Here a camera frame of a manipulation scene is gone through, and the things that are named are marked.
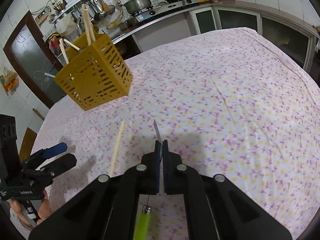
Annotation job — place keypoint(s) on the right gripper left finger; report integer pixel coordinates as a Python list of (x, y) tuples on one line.
[(107, 207)]

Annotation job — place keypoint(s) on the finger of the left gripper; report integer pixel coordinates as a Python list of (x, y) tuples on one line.
[(42, 155), (58, 166)]

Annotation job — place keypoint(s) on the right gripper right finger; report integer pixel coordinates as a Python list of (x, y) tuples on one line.
[(215, 207)]

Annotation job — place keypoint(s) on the fork with green handle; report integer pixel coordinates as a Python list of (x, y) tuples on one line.
[(145, 215)]

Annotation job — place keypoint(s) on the wooden chopstick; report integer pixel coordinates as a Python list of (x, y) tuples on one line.
[(116, 148)]

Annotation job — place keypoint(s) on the kitchen counter with cabinets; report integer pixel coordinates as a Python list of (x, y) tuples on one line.
[(295, 37)]

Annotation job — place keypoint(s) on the person's left hand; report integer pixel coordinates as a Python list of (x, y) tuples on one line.
[(43, 212)]

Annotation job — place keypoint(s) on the dark wooden door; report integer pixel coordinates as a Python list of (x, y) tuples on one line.
[(34, 61)]

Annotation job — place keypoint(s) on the yellow perforated utensil holder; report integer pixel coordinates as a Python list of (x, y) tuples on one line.
[(96, 73)]

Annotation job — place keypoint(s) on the floral pink tablecloth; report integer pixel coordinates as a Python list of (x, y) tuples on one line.
[(227, 101)]

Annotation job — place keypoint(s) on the chopstick in holder middle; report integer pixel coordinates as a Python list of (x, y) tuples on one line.
[(62, 48)]

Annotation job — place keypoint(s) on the chopstick in holder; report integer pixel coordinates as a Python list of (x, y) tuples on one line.
[(84, 14), (62, 48), (71, 44)]

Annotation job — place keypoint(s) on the chopstick in holder right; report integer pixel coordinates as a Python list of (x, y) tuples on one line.
[(71, 44)]

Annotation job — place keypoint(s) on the chopstick in holder left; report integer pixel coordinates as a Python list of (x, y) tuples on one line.
[(84, 14)]

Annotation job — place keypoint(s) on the steel cooking pot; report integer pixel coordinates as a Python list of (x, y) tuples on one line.
[(133, 6)]

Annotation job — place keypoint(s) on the gas stove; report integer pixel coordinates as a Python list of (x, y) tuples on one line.
[(155, 11)]

